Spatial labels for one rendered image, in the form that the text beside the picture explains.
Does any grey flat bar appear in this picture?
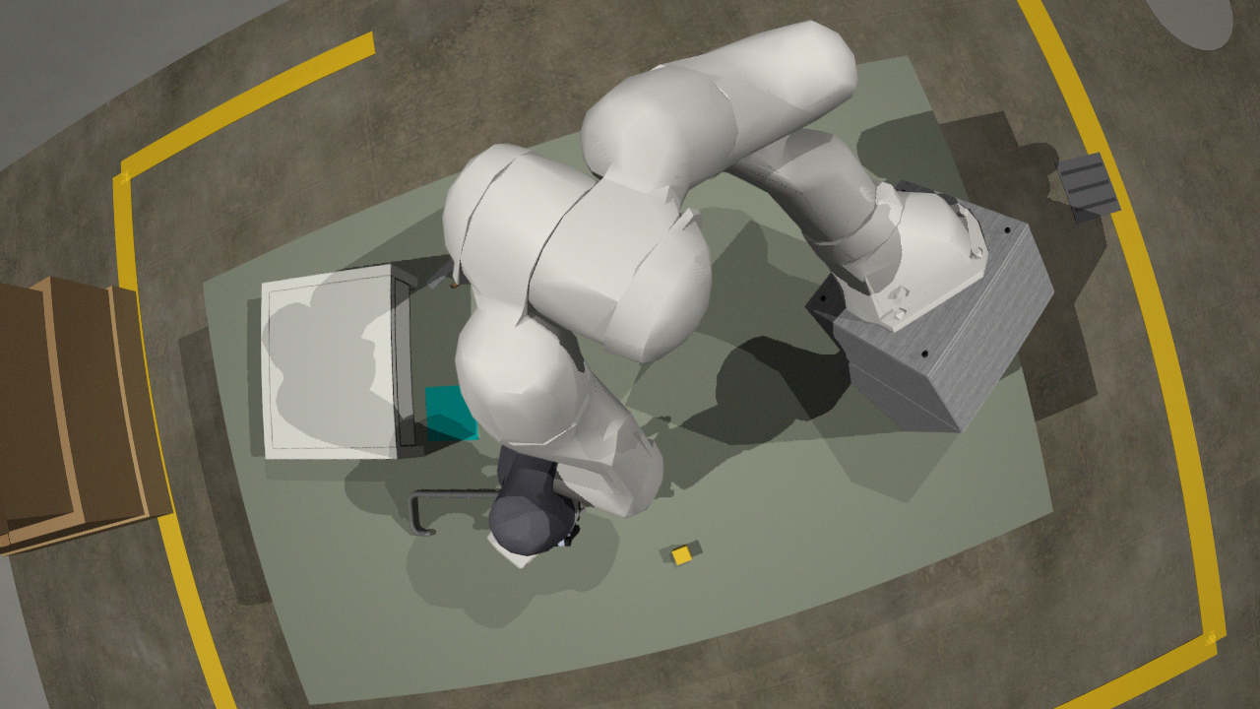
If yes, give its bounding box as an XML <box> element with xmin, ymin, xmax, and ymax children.
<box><xmin>426</xmin><ymin>258</ymin><xmax>455</xmax><ymax>290</ymax></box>

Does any teal square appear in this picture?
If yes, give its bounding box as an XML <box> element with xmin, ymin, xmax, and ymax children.
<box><xmin>425</xmin><ymin>385</ymin><xmax>478</xmax><ymax>441</ymax></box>

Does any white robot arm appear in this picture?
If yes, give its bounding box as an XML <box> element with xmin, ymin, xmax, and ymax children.
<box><xmin>442</xmin><ymin>20</ymin><xmax>988</xmax><ymax>568</ymax></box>

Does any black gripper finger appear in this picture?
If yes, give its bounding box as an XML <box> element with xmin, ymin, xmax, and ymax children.
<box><xmin>556</xmin><ymin>508</ymin><xmax>587</xmax><ymax>547</ymax></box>

